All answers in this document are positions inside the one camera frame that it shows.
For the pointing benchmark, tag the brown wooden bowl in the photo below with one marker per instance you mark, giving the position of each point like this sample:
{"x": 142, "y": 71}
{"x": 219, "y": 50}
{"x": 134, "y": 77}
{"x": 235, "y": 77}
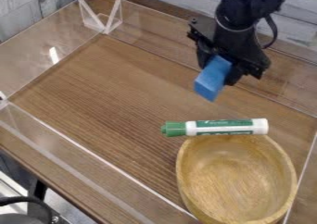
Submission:
{"x": 236, "y": 179}

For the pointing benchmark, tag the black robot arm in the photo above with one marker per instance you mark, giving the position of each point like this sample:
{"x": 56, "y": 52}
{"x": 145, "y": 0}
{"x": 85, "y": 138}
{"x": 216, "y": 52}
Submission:
{"x": 243, "y": 14}

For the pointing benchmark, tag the clear acrylic corner bracket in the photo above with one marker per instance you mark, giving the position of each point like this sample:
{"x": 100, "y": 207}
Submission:
{"x": 101, "y": 22}

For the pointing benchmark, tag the clear acrylic tray wall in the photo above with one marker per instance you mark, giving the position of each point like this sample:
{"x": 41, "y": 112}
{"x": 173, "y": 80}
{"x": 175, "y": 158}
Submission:
{"x": 110, "y": 194}

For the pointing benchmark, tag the green white dry-erase marker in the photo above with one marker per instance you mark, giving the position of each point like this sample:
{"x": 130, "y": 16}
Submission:
{"x": 216, "y": 127}

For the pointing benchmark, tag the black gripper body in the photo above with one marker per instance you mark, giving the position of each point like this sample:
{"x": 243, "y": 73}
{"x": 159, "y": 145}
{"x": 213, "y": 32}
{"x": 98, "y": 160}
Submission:
{"x": 235, "y": 45}

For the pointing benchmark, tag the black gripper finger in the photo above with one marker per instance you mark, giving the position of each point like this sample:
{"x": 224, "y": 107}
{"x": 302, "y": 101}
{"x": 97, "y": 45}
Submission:
{"x": 236, "y": 73}
{"x": 205, "y": 53}

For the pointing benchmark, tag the blue foam block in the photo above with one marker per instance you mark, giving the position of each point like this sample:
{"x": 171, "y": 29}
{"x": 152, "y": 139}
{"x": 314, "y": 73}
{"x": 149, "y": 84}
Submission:
{"x": 209, "y": 82}

